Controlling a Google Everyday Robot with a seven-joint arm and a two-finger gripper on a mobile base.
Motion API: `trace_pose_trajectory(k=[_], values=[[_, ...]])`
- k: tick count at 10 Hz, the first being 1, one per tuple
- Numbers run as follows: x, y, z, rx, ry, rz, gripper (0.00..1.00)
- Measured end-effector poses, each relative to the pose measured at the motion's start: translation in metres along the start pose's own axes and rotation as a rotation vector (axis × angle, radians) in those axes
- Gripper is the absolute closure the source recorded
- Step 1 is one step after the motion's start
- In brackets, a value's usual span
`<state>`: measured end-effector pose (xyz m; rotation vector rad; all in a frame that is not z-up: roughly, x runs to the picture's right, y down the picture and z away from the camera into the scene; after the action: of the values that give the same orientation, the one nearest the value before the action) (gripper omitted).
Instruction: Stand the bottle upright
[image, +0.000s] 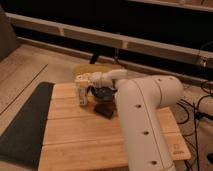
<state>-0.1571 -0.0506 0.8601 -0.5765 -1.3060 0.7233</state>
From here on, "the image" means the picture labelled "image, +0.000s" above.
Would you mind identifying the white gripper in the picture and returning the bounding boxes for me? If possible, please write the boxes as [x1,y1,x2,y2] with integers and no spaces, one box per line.
[87,86,116,118]

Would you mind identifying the black cables on floor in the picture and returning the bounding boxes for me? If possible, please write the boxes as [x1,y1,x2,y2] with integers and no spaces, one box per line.
[176,79,213,171]

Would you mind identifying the wooden table board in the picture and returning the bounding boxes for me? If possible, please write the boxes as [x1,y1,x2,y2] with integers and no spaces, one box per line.
[37,81,192,171]

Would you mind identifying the black tripod stand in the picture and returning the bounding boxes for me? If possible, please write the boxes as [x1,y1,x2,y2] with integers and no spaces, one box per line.
[89,51,100,64]

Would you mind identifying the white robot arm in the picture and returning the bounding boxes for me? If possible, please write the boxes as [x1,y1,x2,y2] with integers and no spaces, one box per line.
[89,69,183,171]

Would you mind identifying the white metal railing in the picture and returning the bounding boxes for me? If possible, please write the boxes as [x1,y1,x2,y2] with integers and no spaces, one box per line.
[6,13,213,63]

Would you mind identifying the dark floor mat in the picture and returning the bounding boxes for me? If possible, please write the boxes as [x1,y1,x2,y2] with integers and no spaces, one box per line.
[0,82,54,169]

